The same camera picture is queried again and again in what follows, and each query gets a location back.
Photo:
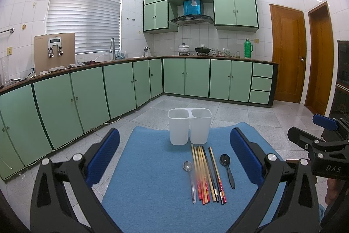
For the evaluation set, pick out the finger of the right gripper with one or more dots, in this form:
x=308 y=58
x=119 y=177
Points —
x=336 y=125
x=316 y=146

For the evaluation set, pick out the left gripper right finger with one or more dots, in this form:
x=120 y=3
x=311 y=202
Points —
x=285 y=199

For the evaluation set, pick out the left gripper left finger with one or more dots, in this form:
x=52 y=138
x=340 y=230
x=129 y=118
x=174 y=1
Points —
x=51 y=210

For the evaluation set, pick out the black chopstick gold band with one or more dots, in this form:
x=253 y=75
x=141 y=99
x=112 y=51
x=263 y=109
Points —
x=212 y=173

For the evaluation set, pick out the black plastic spoon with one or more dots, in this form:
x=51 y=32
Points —
x=225 y=161

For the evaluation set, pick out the plain bamboo chopstick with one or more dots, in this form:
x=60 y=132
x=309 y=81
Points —
x=214 y=199

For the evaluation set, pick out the orange red patterned chopstick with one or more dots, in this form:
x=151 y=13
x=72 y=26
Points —
x=204 y=176

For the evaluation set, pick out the light bamboo chopstick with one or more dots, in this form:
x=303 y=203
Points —
x=202 y=178

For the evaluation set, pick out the person's right hand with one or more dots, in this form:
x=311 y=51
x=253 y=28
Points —
x=333 y=186

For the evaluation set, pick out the dark glass cabinet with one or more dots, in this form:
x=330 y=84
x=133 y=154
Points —
x=340 y=103

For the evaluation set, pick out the wooden door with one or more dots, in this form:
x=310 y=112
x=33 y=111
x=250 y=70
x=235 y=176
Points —
x=322 y=59
x=289 y=52

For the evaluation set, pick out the blue table mat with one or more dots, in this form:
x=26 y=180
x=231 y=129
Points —
x=150 y=191

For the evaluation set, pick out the green lower cabinets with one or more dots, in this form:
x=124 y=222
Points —
x=43 y=114

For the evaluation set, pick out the green cabinets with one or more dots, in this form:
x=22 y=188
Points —
x=163 y=16
x=43 y=114

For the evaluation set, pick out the green thermos jug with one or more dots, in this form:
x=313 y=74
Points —
x=248 y=49

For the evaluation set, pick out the white double utensil holder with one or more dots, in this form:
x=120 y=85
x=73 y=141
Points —
x=189 y=124

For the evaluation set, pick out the black wok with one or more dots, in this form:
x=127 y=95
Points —
x=202 y=50

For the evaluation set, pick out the brown water purifier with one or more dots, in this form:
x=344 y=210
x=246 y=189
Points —
x=53 y=51

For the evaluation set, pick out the sink faucet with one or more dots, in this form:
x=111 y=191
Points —
x=112 y=49

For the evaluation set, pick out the white cooking pot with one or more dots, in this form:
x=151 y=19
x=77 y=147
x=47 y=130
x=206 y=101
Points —
x=183 y=49

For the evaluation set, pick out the green upper cabinets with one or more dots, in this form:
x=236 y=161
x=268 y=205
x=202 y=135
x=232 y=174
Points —
x=163 y=16

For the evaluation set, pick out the window blind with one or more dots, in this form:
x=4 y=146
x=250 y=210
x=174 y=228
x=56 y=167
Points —
x=94 y=22

